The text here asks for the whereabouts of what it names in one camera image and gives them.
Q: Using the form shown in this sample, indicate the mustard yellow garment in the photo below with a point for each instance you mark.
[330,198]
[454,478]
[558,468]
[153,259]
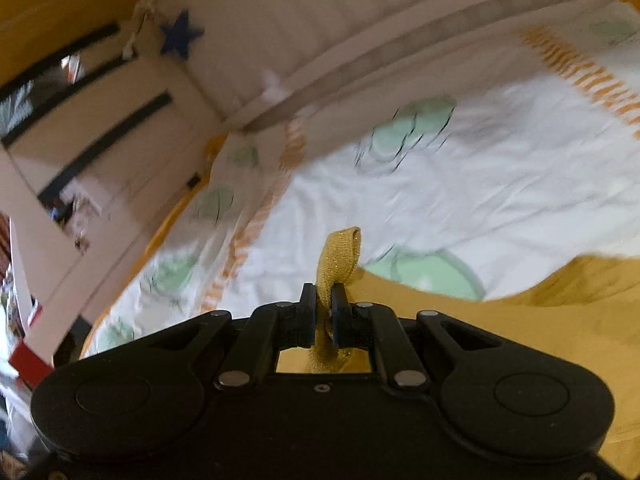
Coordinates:
[575,320]

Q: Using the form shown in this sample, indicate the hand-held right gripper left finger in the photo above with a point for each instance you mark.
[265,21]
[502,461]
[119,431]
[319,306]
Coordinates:
[308,320]

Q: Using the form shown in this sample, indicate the white leaf print bedsheet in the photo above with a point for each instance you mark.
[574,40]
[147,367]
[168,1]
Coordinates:
[450,200]

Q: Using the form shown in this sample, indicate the red box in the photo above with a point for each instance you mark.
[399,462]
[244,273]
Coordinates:
[31,362]

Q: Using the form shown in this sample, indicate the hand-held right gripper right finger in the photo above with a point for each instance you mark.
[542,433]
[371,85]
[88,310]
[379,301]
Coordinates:
[341,320]

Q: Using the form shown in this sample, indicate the pale wooden bed frame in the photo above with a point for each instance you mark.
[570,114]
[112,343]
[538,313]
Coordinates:
[300,20]

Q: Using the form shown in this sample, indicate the blue star sticker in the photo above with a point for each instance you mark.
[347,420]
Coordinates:
[181,34]

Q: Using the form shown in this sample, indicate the cream wardrobe with mirror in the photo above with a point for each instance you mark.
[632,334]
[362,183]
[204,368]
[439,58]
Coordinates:
[150,72]

